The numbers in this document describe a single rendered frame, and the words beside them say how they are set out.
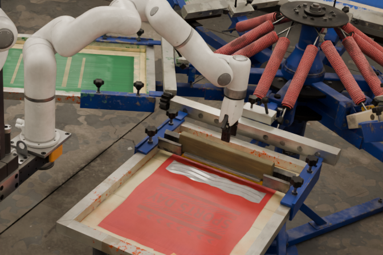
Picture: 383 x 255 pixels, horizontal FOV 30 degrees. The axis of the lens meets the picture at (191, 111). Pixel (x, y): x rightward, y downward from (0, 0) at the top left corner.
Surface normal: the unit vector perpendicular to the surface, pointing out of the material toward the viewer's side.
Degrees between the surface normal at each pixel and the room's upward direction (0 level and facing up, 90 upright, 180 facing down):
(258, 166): 90
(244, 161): 90
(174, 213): 0
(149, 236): 0
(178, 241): 0
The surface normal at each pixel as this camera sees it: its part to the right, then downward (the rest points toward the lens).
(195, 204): 0.10, -0.87
